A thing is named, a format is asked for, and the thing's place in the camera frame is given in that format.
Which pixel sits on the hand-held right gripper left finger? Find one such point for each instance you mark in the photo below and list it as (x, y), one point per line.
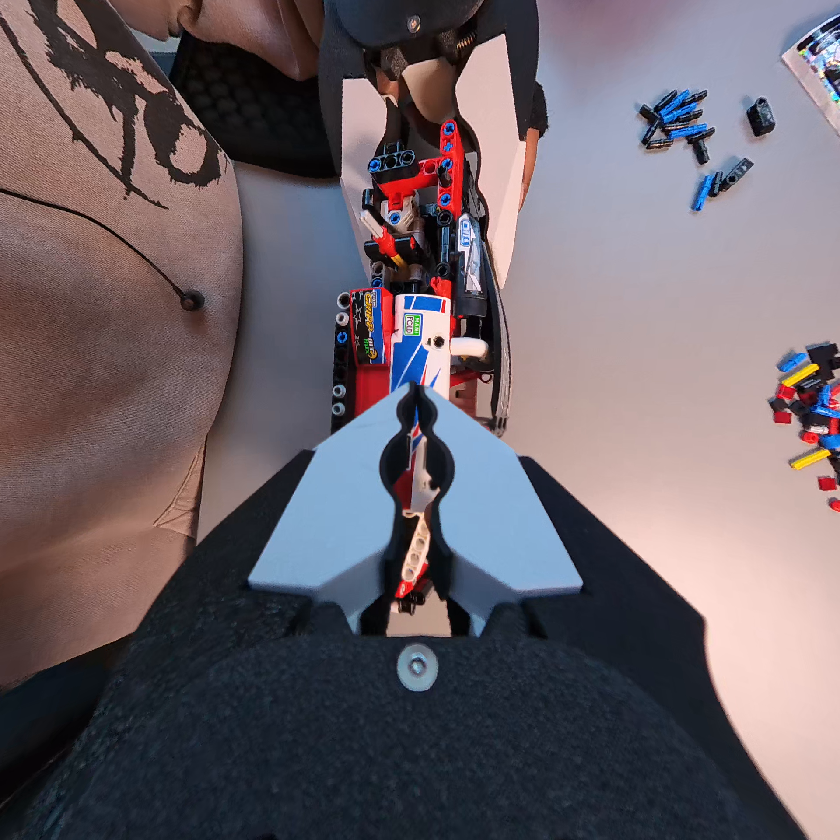
(328, 518)

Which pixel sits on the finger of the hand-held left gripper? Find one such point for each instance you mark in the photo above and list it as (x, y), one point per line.
(499, 131)
(353, 144)

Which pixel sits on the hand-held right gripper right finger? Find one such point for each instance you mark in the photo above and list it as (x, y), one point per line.
(505, 525)

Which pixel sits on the lego race car model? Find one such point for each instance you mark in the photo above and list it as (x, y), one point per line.
(420, 328)

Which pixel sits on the lego sticker sheet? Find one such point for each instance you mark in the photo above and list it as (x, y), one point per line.
(820, 65)

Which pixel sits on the person's left forearm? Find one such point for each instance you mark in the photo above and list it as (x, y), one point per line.
(262, 33)

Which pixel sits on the single blue lego pin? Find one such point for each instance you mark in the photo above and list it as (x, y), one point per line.
(702, 191)

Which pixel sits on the long black lego connector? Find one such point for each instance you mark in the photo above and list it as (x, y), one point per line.
(735, 172)

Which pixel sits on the short black lego connector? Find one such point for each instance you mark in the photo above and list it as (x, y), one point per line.
(760, 117)

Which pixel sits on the pile of colourful lego pieces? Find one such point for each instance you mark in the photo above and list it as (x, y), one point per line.
(814, 407)

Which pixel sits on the person's left hand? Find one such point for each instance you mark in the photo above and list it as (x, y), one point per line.
(531, 164)

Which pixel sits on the black mesh armrest pad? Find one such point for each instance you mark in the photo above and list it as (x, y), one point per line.
(256, 118)

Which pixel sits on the pile of blue black pins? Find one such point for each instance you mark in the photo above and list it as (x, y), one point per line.
(676, 115)

